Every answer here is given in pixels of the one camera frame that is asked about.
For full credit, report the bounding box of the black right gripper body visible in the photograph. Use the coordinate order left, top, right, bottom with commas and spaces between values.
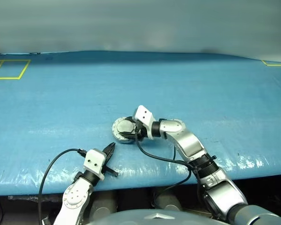
130, 116, 148, 142

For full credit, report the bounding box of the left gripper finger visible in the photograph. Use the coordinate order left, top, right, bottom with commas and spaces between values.
105, 165, 119, 178
103, 142, 116, 165

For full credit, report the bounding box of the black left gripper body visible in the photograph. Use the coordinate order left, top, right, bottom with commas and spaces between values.
104, 152, 110, 176

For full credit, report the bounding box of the silver motor rotor disc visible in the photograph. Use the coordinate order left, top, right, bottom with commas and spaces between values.
111, 116, 137, 141

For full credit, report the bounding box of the grey rounded shape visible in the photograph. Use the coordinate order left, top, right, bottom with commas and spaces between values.
154, 191, 183, 211
90, 191, 118, 217

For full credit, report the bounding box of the grey robot torso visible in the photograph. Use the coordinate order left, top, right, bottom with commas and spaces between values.
86, 209, 217, 225

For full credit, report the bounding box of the blue plastic table cover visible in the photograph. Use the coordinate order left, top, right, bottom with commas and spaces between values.
0, 50, 281, 195

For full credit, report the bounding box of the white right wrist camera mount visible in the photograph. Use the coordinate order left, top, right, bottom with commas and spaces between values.
134, 105, 155, 139

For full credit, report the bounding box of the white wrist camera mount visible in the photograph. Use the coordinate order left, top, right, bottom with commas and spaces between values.
83, 149, 106, 181
134, 105, 155, 139

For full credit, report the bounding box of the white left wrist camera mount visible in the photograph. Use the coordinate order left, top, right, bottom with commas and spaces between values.
83, 149, 106, 181

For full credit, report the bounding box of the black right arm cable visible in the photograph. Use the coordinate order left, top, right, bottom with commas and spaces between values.
135, 121, 195, 209

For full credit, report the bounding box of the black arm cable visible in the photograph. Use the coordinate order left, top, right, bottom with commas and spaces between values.
135, 121, 195, 209
37, 148, 87, 225

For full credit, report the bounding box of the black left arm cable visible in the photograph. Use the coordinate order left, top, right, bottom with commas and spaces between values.
37, 148, 87, 225

